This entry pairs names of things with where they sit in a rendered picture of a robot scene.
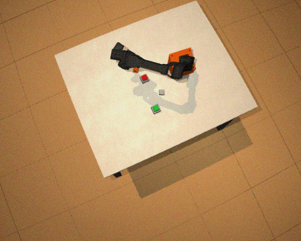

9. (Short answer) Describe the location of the green button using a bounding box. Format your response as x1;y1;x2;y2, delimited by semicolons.
151;104;161;114

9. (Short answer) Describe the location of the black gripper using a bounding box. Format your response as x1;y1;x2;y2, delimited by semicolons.
113;42;124;50

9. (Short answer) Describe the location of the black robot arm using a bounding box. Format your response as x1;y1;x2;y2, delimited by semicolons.
110;48;195;80

